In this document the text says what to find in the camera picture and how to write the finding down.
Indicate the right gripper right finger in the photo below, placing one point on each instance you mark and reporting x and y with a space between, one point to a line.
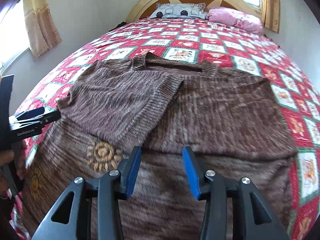
253 217

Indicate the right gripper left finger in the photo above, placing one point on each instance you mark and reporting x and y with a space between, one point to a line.
70 215

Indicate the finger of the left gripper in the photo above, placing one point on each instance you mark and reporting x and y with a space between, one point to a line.
30 114
47 117

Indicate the brown knit sweater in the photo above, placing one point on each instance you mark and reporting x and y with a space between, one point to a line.
229 118

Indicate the person's left hand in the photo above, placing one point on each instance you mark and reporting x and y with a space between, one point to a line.
13 169

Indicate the left side window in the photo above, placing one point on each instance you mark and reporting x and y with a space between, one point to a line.
14 37

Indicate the beige left curtain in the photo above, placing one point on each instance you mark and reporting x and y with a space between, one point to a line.
42 32

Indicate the grey patterned pillow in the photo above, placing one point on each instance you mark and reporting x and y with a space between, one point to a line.
180 10

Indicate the red patchwork bedspread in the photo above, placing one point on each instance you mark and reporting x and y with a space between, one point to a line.
194 41

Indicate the pink pillow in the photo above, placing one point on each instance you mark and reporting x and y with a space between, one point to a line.
236 19

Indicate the yellow right curtain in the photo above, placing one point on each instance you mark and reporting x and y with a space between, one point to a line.
270 15

